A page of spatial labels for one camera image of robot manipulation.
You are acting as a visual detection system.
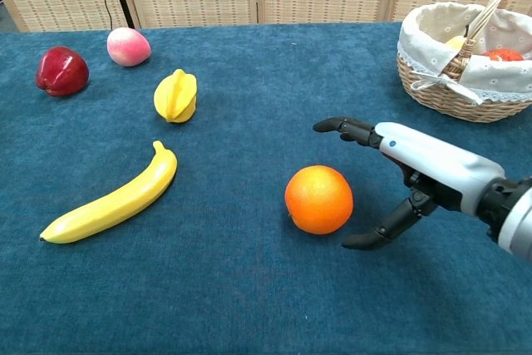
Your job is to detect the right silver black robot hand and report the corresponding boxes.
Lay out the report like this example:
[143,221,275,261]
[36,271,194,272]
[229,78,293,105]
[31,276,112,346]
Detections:
[313,116,506,251]

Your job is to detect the orange fruit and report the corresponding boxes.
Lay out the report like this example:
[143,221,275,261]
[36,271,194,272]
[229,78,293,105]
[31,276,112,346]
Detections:
[284,165,355,236]

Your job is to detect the wicker basket with cloth liner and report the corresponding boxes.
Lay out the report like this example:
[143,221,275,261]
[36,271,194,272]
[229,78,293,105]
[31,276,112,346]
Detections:
[396,0,532,125]

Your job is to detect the yellow starfruit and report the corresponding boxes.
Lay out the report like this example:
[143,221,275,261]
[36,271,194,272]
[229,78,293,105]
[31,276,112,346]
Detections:
[153,68,199,124]

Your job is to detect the yellow pear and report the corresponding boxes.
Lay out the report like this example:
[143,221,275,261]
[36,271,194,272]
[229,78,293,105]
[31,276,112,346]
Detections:
[444,34,469,51]

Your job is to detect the red yellow apple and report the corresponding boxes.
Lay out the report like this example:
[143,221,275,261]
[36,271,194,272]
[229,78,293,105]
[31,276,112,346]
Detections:
[480,48,525,62]

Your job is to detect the blue table cloth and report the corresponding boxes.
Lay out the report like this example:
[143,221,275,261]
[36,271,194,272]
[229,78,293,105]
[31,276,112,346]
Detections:
[0,21,532,355]

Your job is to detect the yellow plastic banana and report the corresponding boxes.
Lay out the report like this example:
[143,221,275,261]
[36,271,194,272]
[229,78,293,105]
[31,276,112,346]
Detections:
[39,141,179,244]

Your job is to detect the pink peach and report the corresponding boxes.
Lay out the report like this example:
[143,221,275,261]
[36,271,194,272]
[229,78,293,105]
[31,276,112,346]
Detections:
[106,27,152,68]

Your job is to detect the dark red apple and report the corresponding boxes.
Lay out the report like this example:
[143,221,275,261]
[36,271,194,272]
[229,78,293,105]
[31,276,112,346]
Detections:
[35,46,91,98]

